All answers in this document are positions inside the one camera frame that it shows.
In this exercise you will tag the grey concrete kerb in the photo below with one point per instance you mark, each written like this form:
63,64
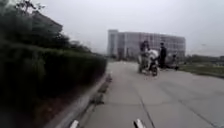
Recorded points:
78,105

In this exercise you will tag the pale multi-storey building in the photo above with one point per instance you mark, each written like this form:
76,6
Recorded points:
133,41

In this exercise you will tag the trees behind hedge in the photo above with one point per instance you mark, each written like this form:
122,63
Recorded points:
30,30

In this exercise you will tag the dark green hedge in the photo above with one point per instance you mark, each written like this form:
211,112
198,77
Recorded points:
43,71

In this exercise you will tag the person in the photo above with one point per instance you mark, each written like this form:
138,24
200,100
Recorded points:
162,55
144,55

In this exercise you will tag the white scooter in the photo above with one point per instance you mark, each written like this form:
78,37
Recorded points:
152,63

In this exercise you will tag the grey concrete pavement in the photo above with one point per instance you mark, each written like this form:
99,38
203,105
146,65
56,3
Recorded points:
133,96

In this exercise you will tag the robot's own part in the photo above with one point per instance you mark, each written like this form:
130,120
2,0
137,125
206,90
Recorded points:
139,123
74,124

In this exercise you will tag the dark parked scooter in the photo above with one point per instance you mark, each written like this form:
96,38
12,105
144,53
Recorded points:
174,62

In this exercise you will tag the grass strip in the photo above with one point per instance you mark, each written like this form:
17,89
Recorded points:
203,69

